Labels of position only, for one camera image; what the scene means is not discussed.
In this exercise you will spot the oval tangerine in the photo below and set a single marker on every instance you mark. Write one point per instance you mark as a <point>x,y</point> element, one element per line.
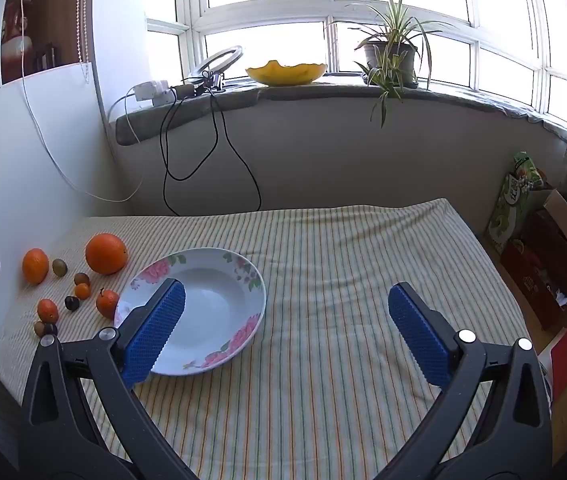
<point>48,310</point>

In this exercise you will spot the yellow dish on sill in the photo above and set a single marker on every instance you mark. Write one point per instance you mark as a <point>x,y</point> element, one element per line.
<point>286,74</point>

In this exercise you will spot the dark plum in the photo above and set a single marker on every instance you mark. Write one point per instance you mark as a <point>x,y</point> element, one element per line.
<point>72,303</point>

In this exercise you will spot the white power adapter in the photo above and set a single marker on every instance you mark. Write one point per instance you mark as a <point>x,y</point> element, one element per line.
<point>151,91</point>

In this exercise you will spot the small dark fruit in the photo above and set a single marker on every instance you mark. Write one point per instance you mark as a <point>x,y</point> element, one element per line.
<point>51,329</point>

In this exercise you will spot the white window frame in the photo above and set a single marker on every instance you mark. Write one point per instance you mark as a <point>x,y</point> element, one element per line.
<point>327,5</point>

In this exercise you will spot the tangerine with stem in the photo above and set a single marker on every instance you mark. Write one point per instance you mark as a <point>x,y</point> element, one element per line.
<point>108,304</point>

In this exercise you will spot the white floral plate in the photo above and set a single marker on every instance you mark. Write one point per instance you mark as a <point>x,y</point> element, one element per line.
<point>213,305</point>

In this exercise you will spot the brown kiwi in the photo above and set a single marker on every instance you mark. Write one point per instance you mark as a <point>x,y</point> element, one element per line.
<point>81,279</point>

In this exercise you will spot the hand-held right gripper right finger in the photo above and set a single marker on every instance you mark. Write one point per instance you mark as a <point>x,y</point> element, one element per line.
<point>421,335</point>

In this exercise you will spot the potted spider plant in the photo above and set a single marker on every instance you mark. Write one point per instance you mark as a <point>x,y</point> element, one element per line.
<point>388,60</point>

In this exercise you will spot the dark red cardboard box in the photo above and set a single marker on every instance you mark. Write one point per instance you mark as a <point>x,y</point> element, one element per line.
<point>533,280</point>

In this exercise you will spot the grey stone windowsill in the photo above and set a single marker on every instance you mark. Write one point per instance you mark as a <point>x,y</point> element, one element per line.
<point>313,91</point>

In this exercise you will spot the small brown fruit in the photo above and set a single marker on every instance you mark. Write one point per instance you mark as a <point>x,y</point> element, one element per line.
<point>38,329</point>

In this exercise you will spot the brown wooden shelf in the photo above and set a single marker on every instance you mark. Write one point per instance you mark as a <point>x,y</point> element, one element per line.
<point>48,10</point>

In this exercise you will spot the green kiwi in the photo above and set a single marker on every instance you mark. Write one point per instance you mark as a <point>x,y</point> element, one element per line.
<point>59,267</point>

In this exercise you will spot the small round kumquat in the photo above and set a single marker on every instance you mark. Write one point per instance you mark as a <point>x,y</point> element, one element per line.
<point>82,291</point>

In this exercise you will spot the green bag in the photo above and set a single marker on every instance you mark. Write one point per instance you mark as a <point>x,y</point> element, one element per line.
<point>511,200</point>

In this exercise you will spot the striped cloth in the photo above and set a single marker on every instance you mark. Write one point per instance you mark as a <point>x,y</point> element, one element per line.
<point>338,285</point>

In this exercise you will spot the large orange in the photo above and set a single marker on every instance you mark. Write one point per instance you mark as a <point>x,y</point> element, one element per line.
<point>106,254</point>

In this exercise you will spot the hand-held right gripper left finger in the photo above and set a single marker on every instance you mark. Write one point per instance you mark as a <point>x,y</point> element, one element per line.
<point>156,330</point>

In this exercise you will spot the medium orange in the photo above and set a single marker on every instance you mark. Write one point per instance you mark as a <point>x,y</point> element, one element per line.
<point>35,266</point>

